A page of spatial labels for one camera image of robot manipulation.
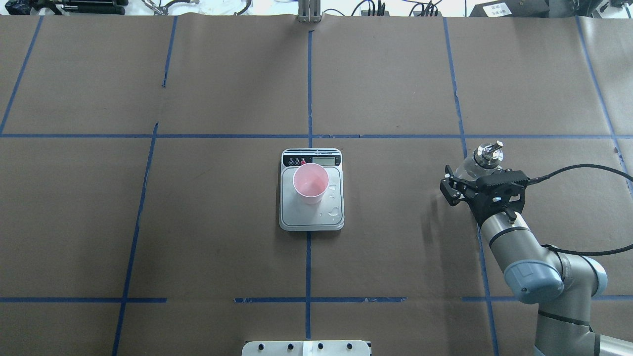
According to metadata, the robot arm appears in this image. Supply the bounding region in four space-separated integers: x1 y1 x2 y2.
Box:
440 164 633 356

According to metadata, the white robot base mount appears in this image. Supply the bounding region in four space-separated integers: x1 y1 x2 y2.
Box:
241 340 372 356

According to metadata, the pink plastic cup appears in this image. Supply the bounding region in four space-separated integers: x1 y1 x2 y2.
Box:
292 164 329 205

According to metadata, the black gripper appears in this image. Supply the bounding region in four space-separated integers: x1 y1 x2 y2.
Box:
440 165 525 227

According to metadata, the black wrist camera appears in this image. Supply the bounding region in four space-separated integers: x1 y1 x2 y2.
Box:
476 171 529 195

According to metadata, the silver digital kitchen scale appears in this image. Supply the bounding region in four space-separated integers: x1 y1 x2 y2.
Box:
279 148 345 231

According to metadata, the glass sauce bottle metal spout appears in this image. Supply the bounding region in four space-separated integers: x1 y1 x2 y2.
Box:
454 140 504 181

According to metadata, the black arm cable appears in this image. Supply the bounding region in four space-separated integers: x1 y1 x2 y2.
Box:
524 165 633 256

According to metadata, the aluminium frame post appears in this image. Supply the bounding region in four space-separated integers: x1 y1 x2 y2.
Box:
297 0 322 23

